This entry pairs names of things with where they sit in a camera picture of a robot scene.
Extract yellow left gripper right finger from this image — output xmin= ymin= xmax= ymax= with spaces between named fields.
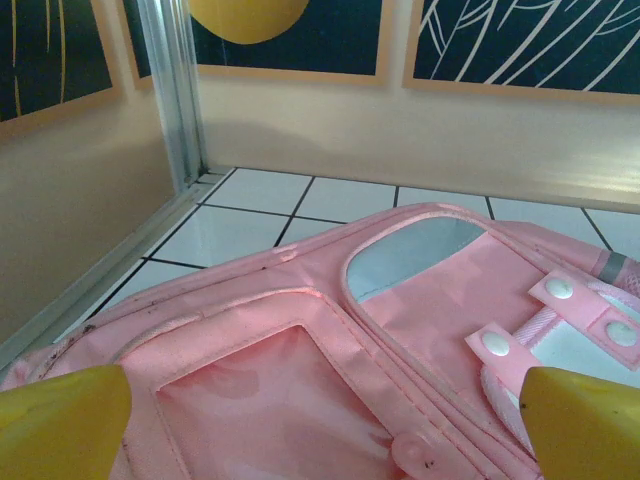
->
xmin=519 ymin=366 xmax=640 ymax=480

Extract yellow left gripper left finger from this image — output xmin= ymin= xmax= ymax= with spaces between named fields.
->
xmin=0 ymin=363 xmax=132 ymax=480

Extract pink student backpack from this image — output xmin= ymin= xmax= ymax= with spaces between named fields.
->
xmin=0 ymin=202 xmax=640 ymax=480

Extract aluminium floor rail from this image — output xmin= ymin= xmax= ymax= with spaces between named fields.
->
xmin=0 ymin=169 xmax=231 ymax=374

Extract aluminium corner post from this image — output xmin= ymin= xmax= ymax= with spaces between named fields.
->
xmin=133 ymin=0 xmax=211 ymax=197

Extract wall panel with yellow oval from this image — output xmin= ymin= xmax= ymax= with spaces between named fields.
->
xmin=119 ymin=0 xmax=394 ymax=92

